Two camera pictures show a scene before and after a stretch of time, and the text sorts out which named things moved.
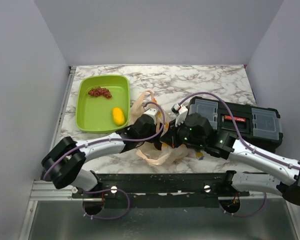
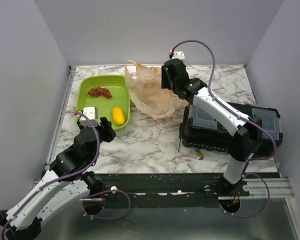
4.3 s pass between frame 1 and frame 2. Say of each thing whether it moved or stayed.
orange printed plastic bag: moved
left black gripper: moved
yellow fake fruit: stayed
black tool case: stayed
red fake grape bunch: stayed
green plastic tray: stayed
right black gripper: moved
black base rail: stayed
